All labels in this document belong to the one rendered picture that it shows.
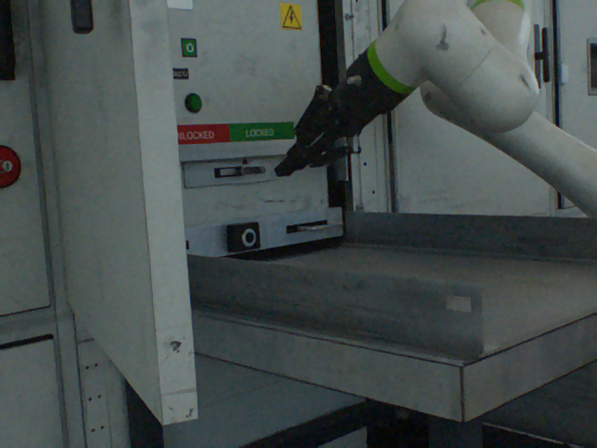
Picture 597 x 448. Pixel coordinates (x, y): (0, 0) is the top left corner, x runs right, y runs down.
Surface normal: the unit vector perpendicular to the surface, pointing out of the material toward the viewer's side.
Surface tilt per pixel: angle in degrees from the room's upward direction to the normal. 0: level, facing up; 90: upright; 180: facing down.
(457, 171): 90
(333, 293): 90
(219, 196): 90
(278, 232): 90
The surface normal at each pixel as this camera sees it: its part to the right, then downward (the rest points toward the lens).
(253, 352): -0.73, 0.11
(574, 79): 0.68, 0.04
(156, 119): 0.40, 0.07
